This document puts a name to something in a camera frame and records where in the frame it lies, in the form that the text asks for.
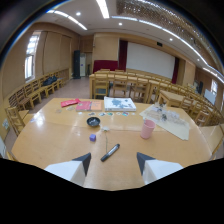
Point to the small black bowl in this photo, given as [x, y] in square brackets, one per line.
[93, 121]

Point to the red covered podium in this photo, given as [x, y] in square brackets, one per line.
[105, 65]

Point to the small dark card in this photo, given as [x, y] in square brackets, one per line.
[91, 114]

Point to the clear plastic bag with items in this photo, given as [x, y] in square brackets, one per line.
[165, 115]

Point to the black bag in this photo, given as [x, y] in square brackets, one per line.
[50, 80]

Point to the orange book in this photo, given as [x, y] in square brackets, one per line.
[96, 105]

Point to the thin spoon with white bowl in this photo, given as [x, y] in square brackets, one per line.
[106, 133]

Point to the pink red book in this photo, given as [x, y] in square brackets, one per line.
[83, 106]

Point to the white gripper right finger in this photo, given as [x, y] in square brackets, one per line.
[158, 170]

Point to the wooden chair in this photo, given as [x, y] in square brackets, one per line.
[24, 100]
[100, 86]
[119, 87]
[140, 90]
[33, 93]
[15, 118]

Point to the pink plastic cup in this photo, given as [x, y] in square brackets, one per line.
[147, 130]

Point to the beige paper sheet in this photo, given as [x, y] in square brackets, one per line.
[178, 128]

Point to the white book with blue print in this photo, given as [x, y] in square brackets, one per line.
[119, 104]

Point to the small purple cube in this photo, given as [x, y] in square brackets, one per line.
[92, 137]

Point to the white projection screen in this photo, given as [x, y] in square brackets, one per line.
[150, 60]

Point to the small blue green card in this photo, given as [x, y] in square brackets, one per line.
[109, 114]

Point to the red packet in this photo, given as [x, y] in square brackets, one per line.
[70, 102]

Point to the window with bright daylight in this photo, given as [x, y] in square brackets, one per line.
[30, 58]

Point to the white cabinet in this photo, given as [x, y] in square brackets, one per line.
[83, 65]

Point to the dark red curtain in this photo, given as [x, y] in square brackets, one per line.
[175, 70]
[122, 55]

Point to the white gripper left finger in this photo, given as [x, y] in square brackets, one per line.
[68, 170]

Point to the small colourful card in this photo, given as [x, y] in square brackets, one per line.
[125, 114]

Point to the black marker pen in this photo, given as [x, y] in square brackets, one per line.
[110, 152]

